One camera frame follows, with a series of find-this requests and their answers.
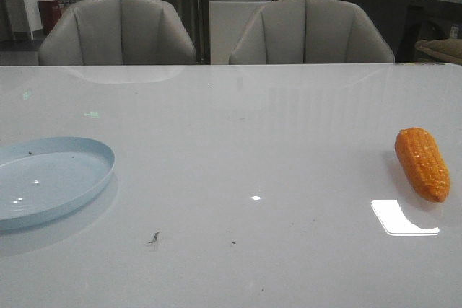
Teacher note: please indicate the orange toy corn cob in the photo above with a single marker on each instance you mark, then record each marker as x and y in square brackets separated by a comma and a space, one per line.
[423, 164]

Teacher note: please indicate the light blue round plate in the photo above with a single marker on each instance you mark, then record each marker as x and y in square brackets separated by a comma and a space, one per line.
[47, 178]

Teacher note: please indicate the beige chair on right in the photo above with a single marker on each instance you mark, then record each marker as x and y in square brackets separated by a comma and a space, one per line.
[310, 31]

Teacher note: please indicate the beige chair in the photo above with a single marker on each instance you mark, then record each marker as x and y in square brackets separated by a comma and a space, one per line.
[310, 31]
[118, 32]

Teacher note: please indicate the beige chair on left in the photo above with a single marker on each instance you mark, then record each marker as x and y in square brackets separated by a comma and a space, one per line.
[118, 32]

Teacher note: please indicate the red bin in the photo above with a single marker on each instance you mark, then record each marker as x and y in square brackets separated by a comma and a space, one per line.
[50, 13]

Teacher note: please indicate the tan cushion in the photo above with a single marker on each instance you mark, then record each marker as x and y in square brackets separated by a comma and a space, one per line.
[444, 50]

